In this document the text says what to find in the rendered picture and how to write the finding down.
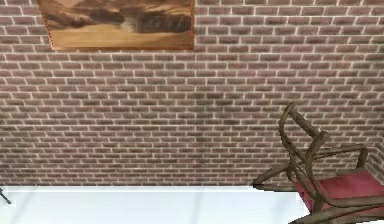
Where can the wooden rocking chair red seat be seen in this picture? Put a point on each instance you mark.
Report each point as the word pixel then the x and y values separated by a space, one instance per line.
pixel 346 186

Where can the brown landscape framed picture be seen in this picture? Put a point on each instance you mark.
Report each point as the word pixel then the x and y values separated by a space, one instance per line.
pixel 120 33

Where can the thin dark metal leg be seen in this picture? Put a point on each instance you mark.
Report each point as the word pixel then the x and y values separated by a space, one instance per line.
pixel 4 196

